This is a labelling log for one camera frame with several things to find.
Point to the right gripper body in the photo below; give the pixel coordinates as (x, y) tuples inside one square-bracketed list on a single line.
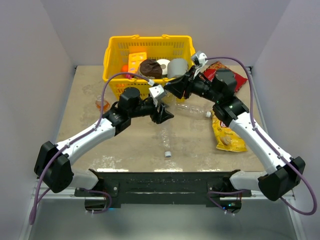
[(198, 87)]

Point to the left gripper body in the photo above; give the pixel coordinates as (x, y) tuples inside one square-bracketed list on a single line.
[(153, 112)]

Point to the clear bottle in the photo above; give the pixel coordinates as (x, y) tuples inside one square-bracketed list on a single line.
[(169, 99), (193, 111), (166, 139)]

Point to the orange tea bottle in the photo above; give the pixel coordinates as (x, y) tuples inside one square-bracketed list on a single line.
[(104, 106)]

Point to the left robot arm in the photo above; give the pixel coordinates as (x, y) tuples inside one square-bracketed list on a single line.
[(54, 162)]

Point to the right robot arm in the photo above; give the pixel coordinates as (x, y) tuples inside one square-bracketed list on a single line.
[(282, 172)]

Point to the red snack bag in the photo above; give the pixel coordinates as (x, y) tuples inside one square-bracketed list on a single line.
[(211, 70)]

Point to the grey tape roll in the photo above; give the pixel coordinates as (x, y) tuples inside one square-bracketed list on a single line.
[(177, 68)]

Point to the white tape roll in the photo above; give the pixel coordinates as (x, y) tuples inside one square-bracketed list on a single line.
[(164, 66)]

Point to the brown wrapped package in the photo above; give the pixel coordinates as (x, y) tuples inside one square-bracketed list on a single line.
[(150, 68)]

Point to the orange juice carton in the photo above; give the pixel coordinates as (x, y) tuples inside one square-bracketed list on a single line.
[(134, 61)]

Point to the orange ball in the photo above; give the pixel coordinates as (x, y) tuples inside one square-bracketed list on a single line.
[(125, 68)]

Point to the yellow chips bag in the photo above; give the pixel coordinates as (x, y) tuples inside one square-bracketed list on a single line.
[(226, 139)]

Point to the yellow plastic shopping basket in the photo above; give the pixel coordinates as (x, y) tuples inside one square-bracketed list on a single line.
[(156, 47)]

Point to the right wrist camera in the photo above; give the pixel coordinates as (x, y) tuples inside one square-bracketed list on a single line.
[(199, 59)]

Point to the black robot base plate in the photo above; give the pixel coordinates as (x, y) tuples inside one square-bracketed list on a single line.
[(207, 188)]

